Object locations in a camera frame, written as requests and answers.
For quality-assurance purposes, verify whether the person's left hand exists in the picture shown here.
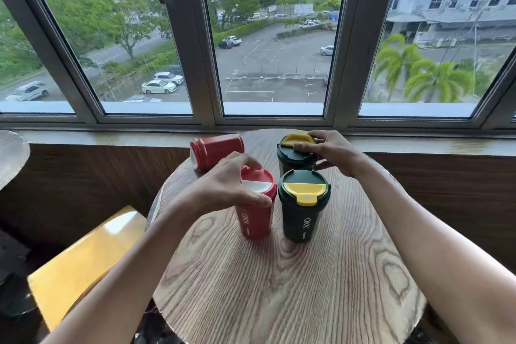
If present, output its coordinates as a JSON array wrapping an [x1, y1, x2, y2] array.
[[183, 152, 273, 222]]

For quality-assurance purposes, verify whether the person's right hand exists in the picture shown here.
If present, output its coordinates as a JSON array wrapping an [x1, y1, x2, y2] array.
[[293, 130, 366, 178]]

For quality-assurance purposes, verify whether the dark green cup yellow lid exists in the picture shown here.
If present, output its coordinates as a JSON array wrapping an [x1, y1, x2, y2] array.
[[277, 132, 320, 179], [278, 169, 332, 244]]

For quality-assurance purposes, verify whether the red cup with white lid flap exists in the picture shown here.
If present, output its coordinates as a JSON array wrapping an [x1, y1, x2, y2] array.
[[235, 166, 279, 241]]

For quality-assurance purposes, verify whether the person's right forearm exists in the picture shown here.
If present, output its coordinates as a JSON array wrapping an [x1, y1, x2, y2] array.
[[351, 154, 516, 344]]

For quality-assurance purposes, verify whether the person's left forearm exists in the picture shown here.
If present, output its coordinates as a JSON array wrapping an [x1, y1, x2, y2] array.
[[40, 196, 202, 344]]

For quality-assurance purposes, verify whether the palm tree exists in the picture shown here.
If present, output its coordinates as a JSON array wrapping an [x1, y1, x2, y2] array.
[[373, 33, 474, 103]]

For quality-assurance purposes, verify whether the white sedan car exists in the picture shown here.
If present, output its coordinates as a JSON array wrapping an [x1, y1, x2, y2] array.
[[141, 79, 178, 95]]

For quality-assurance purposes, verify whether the window sill ledge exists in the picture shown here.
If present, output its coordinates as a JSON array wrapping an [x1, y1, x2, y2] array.
[[0, 128, 516, 157]]

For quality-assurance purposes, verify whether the yellow stool seat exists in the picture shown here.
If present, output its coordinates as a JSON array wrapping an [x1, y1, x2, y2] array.
[[27, 205, 148, 332]]

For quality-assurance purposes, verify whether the building with orange roof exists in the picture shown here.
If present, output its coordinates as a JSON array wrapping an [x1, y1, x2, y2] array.
[[385, 0, 516, 47]]

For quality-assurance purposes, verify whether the large green tree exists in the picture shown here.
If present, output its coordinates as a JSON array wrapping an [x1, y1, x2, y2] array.
[[36, 0, 172, 61]]

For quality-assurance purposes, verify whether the black bag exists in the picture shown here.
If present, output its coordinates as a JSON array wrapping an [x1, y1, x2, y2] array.
[[0, 230, 37, 318]]

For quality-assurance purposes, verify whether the grey window frame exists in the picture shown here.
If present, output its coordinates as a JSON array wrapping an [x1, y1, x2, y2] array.
[[0, 0, 516, 131]]

